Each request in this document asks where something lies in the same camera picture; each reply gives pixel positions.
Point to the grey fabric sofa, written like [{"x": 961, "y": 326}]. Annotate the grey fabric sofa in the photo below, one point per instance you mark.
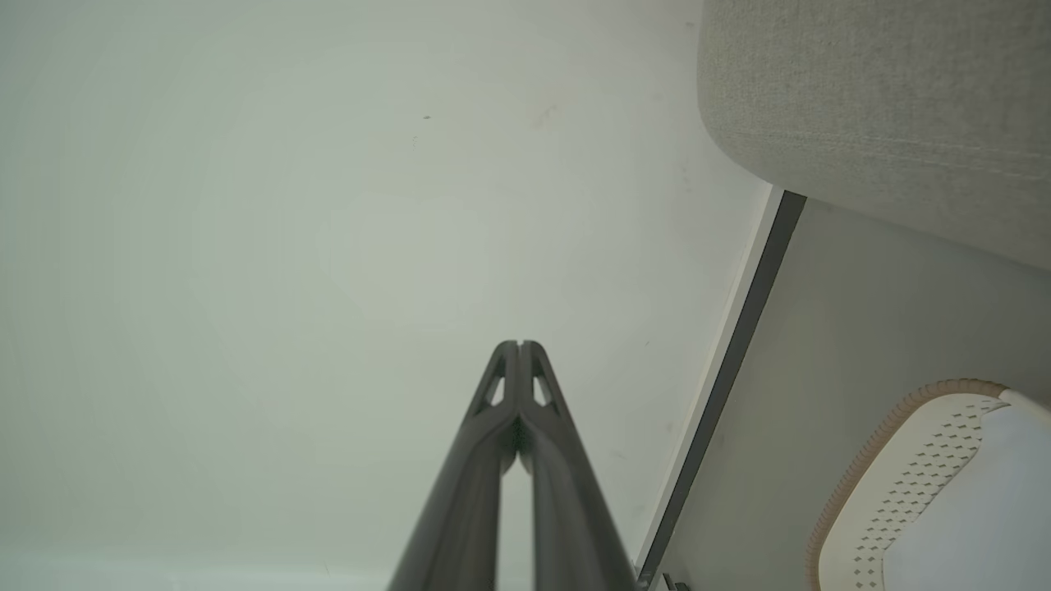
[{"x": 887, "y": 98}]

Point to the white and black baseboard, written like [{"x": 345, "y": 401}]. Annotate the white and black baseboard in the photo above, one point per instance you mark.
[{"x": 739, "y": 345}]

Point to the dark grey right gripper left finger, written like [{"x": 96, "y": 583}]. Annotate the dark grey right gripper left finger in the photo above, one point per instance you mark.
[{"x": 468, "y": 509}]

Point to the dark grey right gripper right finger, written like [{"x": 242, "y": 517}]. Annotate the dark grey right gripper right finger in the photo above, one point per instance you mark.
[{"x": 571, "y": 509}]

